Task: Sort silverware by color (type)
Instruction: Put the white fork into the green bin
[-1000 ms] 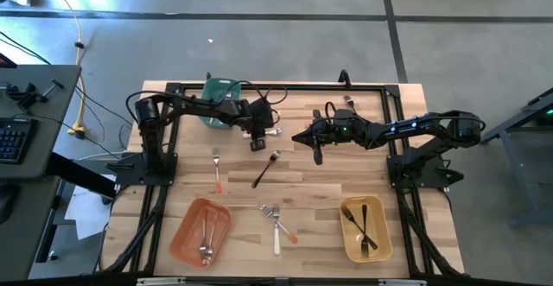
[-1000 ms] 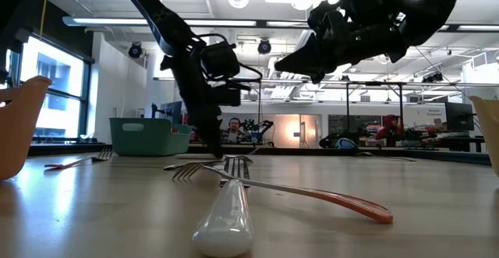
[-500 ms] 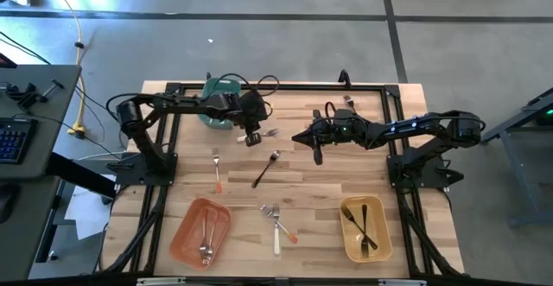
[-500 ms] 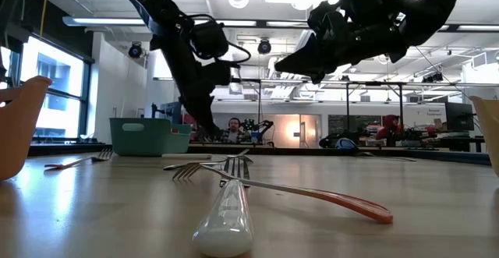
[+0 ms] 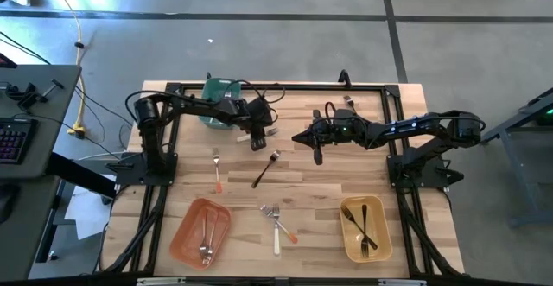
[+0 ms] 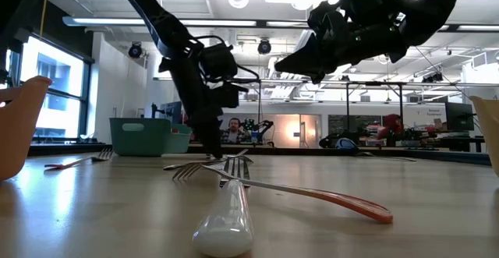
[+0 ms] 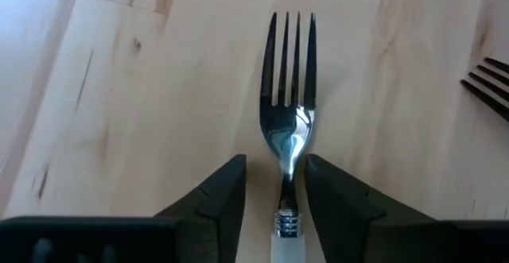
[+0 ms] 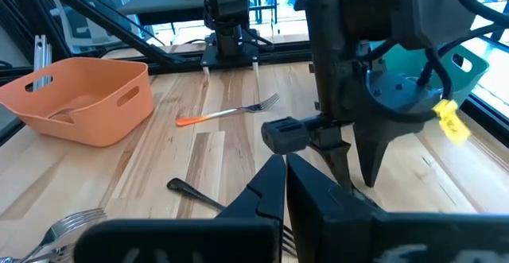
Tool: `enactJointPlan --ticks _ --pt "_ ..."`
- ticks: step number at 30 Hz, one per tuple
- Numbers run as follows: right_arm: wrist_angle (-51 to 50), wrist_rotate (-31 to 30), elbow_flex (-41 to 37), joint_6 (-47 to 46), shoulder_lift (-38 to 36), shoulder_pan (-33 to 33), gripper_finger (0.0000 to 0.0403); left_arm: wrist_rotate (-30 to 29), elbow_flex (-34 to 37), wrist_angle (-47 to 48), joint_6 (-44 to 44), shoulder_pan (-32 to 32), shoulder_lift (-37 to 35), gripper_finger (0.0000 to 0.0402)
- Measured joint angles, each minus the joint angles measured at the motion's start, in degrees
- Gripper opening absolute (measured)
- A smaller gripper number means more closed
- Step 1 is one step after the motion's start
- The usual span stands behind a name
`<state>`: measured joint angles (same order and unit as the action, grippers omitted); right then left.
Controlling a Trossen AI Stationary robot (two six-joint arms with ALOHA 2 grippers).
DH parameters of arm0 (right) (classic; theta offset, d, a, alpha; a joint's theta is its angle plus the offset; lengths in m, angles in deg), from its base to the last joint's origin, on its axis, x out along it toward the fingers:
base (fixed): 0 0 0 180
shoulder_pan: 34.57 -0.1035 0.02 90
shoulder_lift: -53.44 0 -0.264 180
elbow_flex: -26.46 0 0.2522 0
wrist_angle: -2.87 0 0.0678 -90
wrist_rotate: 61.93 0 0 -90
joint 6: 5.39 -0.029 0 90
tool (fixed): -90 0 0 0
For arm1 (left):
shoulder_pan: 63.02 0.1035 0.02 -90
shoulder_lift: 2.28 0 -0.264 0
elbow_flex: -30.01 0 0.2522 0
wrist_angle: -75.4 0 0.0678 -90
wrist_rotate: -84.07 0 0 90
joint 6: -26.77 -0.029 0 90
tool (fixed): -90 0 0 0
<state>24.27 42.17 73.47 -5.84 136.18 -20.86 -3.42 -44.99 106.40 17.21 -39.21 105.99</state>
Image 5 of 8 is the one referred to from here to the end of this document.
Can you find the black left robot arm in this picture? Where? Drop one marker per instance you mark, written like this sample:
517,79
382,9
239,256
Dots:
194,104

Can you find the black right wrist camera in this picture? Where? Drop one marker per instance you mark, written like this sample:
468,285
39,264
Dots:
345,128

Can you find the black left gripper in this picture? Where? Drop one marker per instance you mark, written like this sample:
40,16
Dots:
257,131

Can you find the black keyboard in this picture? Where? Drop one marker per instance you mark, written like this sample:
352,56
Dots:
15,141

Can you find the green plastic bin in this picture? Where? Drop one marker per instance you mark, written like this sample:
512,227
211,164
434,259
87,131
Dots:
210,90

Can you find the dark low desk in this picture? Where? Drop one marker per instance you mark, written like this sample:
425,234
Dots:
26,243

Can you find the dark grey desk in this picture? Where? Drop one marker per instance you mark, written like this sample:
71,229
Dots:
52,117

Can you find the yellow plastic bin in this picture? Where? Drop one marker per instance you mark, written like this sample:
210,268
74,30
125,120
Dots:
380,217

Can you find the black device with green light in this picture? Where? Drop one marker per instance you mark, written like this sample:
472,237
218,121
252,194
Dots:
548,115

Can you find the blue-grey metal stand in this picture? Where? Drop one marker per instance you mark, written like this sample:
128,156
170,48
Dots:
516,169

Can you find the orange plastic bin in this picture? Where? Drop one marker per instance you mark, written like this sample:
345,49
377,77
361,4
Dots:
186,234

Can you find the black desk clamp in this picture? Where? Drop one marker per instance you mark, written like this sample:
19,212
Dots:
28,96

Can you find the black aluminium table frame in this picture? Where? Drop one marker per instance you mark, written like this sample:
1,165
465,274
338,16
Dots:
311,87

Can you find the white paper sheet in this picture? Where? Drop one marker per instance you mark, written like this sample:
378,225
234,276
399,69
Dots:
88,212

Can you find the black computer mouse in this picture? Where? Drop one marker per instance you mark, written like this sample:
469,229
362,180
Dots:
6,204

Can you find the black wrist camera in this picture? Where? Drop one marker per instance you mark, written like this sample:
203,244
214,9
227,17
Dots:
345,128
260,111

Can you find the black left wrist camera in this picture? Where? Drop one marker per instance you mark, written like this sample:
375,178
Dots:
260,111

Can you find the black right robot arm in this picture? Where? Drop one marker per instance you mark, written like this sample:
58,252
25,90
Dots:
415,124

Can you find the black desk leg bar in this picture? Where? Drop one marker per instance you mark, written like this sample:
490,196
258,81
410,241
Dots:
86,180

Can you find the silver metal plate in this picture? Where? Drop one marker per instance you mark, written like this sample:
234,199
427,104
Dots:
162,281
402,282

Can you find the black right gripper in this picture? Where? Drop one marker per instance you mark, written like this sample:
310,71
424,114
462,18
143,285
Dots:
324,131

